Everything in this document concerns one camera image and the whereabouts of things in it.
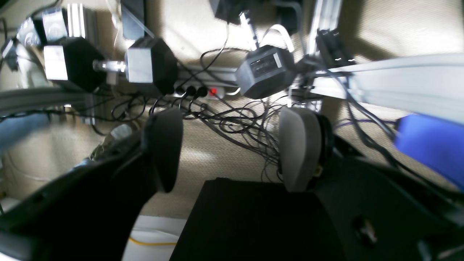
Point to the aluminium frame rail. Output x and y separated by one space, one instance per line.
432 85

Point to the white power strip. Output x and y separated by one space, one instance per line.
207 92

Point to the grey multi-socket box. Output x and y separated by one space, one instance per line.
265 71

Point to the black hex dumbbell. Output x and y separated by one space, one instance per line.
75 64

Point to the blue object at right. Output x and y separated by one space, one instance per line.
438 144

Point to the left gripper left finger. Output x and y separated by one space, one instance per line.
89 212

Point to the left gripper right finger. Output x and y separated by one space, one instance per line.
377 212

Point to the black graphic print T-shirt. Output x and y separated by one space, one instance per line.
256 221

